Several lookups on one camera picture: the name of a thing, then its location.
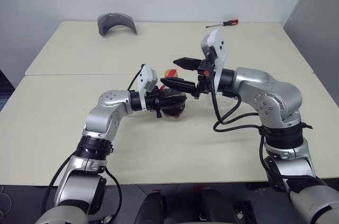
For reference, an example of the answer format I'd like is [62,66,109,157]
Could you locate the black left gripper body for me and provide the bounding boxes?
[144,87,164,119]

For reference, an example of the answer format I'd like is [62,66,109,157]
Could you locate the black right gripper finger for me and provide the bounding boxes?
[159,77,198,95]
[173,56,204,72]

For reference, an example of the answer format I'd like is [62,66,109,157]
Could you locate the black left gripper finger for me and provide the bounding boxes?
[158,84,174,96]
[158,93,188,107]

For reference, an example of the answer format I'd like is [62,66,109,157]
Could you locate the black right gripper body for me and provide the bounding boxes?
[193,59,215,101]

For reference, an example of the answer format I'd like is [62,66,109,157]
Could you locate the clear bottle with brown drink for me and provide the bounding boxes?
[158,68,188,121]

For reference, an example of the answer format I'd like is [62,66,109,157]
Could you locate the red and black screwdriver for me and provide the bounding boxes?
[206,17,240,29]

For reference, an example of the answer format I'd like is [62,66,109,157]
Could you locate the grey baseball cap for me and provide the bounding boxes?
[96,12,139,37]

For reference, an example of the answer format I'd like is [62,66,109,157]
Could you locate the dark rounded housing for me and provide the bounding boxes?
[195,186,231,224]
[138,190,168,224]

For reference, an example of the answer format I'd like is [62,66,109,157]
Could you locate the small black studded block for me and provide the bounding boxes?
[235,200,253,224]

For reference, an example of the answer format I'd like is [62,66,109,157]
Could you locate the dark blue crate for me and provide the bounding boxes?
[0,68,14,114]

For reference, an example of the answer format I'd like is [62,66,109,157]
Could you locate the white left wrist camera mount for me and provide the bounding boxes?
[137,63,160,111]

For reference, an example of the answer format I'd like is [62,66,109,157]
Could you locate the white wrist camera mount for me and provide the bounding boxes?
[200,29,229,94]
[137,63,160,111]

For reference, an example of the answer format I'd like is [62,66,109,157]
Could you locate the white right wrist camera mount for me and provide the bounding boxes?
[200,29,229,94]

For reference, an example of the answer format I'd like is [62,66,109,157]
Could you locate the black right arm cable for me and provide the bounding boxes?
[209,75,286,193]

